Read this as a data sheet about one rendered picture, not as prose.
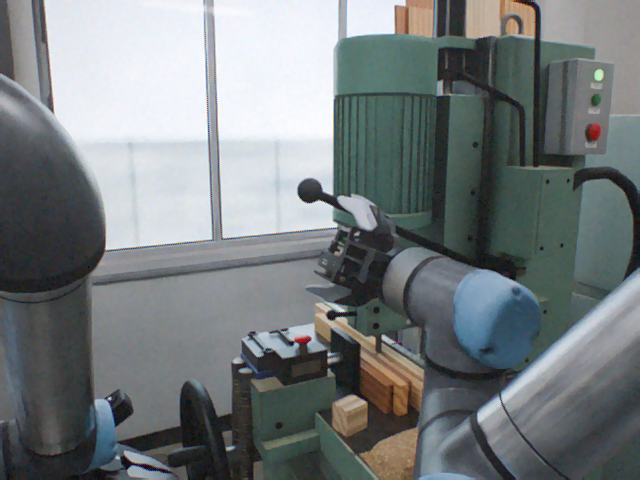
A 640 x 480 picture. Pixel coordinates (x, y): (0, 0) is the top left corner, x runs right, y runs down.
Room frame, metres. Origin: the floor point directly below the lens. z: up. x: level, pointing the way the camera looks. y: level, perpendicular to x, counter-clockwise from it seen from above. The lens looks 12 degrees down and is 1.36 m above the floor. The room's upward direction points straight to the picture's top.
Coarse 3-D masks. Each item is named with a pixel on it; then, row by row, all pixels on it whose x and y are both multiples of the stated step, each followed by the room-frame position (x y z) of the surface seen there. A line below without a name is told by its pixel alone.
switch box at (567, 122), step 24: (552, 72) 0.91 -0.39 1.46; (576, 72) 0.87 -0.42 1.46; (552, 96) 0.91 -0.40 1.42; (576, 96) 0.87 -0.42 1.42; (552, 120) 0.90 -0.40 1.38; (576, 120) 0.87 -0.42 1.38; (600, 120) 0.89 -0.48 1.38; (552, 144) 0.90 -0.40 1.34; (576, 144) 0.87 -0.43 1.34; (600, 144) 0.90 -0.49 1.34
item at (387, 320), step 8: (368, 304) 0.84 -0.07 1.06; (376, 304) 0.85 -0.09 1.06; (384, 304) 0.86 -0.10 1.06; (360, 312) 0.86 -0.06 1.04; (368, 312) 0.84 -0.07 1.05; (376, 312) 0.85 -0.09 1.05; (384, 312) 0.86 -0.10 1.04; (392, 312) 0.87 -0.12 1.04; (352, 320) 0.88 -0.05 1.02; (360, 320) 0.86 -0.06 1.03; (368, 320) 0.84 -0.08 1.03; (376, 320) 0.85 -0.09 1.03; (384, 320) 0.86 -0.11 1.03; (392, 320) 0.87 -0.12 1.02; (400, 320) 0.87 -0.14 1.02; (360, 328) 0.86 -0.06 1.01; (368, 328) 0.84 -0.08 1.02; (376, 328) 0.85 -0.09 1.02; (384, 328) 0.86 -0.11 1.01; (392, 328) 0.87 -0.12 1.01; (400, 328) 0.87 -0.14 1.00; (368, 336) 0.84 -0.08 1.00
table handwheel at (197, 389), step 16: (192, 384) 0.76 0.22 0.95; (192, 400) 0.72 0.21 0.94; (208, 400) 0.71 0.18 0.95; (192, 416) 0.85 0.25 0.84; (208, 416) 0.68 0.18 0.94; (192, 432) 0.85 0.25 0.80; (208, 432) 0.66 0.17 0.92; (208, 448) 0.65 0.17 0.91; (224, 448) 0.65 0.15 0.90; (256, 448) 0.77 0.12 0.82; (192, 464) 0.72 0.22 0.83; (208, 464) 0.72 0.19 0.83; (224, 464) 0.64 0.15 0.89
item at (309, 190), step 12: (312, 180) 0.67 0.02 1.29; (300, 192) 0.66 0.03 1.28; (312, 192) 0.66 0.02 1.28; (324, 192) 0.68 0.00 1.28; (336, 204) 0.69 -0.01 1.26; (396, 228) 0.73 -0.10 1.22; (420, 240) 0.75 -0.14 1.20; (444, 252) 0.77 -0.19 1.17; (456, 252) 0.79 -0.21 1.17; (468, 264) 0.80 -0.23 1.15; (480, 264) 0.81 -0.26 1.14; (492, 264) 0.81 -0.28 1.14; (504, 264) 0.81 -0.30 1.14; (504, 276) 0.81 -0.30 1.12
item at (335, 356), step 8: (336, 328) 0.90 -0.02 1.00; (336, 336) 0.88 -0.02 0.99; (344, 336) 0.86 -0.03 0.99; (336, 344) 0.88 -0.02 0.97; (344, 344) 0.85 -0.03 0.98; (352, 344) 0.83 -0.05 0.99; (360, 344) 0.83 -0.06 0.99; (336, 352) 0.88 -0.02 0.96; (344, 352) 0.85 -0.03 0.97; (352, 352) 0.83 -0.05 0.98; (328, 360) 0.84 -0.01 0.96; (336, 360) 0.85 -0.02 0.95; (344, 360) 0.85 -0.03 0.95; (352, 360) 0.83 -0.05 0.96; (328, 368) 0.84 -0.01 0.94; (336, 368) 0.88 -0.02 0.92; (344, 368) 0.85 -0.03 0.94; (352, 368) 0.83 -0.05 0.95; (344, 376) 0.85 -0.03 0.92; (352, 376) 0.83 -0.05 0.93; (352, 384) 0.82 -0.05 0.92
